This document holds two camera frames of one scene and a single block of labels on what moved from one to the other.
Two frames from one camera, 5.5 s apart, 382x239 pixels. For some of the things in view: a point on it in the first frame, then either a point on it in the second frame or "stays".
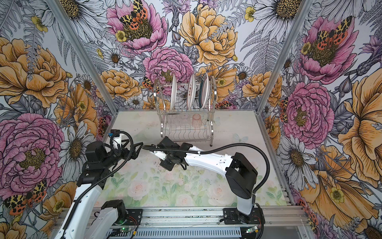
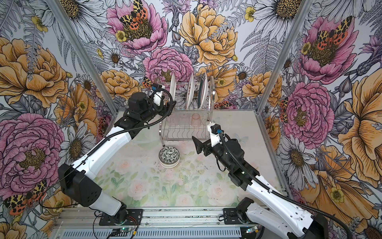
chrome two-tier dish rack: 186,111 stays
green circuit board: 125,229 stays
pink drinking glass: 196,121 stays
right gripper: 167,166 → 200,146
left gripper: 134,154 → 166,109
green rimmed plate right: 204,90 stays
